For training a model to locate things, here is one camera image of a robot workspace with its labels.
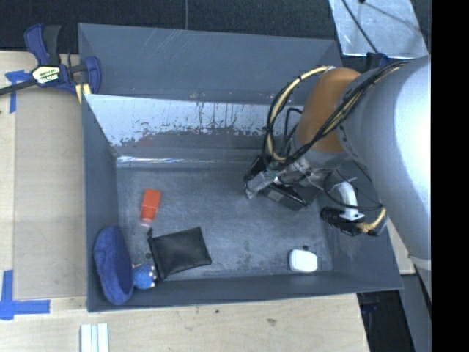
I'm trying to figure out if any pale wood flat board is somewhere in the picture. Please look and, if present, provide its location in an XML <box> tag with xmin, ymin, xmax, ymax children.
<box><xmin>12</xmin><ymin>51</ymin><xmax>89</xmax><ymax>301</ymax></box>

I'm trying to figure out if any clear bottle with orange cap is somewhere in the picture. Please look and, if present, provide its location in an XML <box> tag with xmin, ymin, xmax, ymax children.
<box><xmin>139</xmin><ymin>188</ymin><xmax>163</xmax><ymax>231</ymax></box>

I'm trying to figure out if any blue plush toy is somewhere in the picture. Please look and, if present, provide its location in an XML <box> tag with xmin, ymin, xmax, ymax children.
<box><xmin>92</xmin><ymin>225</ymin><xmax>160</xmax><ymax>307</ymax></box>

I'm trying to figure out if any black drawstring pouch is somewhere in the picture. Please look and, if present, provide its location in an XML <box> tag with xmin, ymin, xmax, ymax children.
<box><xmin>146</xmin><ymin>226</ymin><xmax>213</xmax><ymax>282</ymax></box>

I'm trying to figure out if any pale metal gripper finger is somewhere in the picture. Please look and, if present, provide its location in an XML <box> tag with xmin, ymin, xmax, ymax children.
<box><xmin>244</xmin><ymin>157</ymin><xmax>267</xmax><ymax>183</ymax></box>
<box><xmin>245</xmin><ymin>172</ymin><xmax>274</xmax><ymax>200</ymax></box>

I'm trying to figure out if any black cylinder on white bracket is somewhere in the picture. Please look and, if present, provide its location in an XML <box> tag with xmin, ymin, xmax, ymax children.
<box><xmin>320</xmin><ymin>181</ymin><xmax>367</xmax><ymax>236</ymax></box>

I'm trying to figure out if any white rounded block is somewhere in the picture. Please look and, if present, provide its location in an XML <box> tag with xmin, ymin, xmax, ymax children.
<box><xmin>288</xmin><ymin>246</ymin><xmax>320</xmax><ymax>274</ymax></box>

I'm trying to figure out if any grey metal bin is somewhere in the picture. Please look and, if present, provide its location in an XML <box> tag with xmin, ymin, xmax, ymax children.
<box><xmin>76</xmin><ymin>23</ymin><xmax>405</xmax><ymax>313</ymax></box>

